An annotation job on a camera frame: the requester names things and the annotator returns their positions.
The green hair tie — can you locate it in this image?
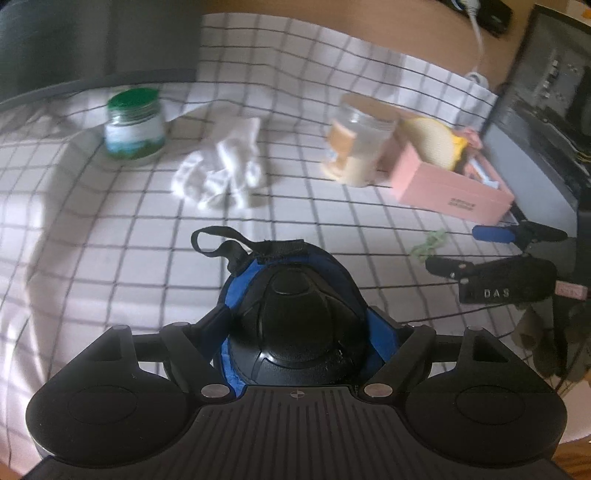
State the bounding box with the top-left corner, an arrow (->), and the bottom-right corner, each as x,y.
410,228 -> 449,264

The grey computer case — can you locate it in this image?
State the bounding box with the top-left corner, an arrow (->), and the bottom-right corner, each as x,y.
483,5 -> 590,283

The black computer monitor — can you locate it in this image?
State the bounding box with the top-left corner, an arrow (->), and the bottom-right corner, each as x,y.
1,0 -> 204,110

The blue wet wipes pack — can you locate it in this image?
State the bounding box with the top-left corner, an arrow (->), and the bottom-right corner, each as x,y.
463,154 -> 501,190

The black blue pouch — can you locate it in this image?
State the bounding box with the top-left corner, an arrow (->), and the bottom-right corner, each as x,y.
189,226 -> 401,403

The white black grid tablecloth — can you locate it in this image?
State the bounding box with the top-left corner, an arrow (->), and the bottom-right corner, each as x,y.
1,14 -> 518,473

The white power cable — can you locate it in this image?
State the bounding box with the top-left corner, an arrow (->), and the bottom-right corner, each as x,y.
461,0 -> 491,89

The black power strip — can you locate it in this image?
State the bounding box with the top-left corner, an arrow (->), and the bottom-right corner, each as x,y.
440,0 -> 513,37

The clear plastic powder jar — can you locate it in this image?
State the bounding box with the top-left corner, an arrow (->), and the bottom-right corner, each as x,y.
322,93 -> 400,187

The pink cardboard box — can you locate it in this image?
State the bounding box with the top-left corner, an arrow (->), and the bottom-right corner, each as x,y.
381,132 -> 515,225

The white sock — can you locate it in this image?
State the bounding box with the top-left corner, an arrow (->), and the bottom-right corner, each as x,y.
171,117 -> 266,210

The green lid glass jar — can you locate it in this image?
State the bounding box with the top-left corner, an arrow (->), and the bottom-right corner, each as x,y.
103,87 -> 166,163

